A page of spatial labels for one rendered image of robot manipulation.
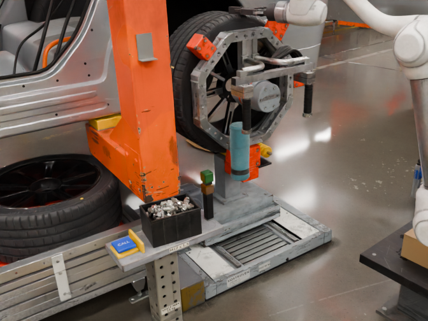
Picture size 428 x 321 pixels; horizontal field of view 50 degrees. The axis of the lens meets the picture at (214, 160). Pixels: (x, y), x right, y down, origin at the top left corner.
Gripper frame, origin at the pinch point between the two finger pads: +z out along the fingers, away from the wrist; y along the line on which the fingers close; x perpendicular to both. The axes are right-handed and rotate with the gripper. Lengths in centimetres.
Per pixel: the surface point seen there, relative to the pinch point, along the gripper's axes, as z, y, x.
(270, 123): -15, 7, -53
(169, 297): -12, -76, -101
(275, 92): -24.8, -9.1, -32.2
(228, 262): -13, -30, -113
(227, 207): 0, -9, -97
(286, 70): -29.7, -9.1, -22.2
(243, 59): -9.7, -10.4, -19.2
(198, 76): 1.0, -30.2, -23.8
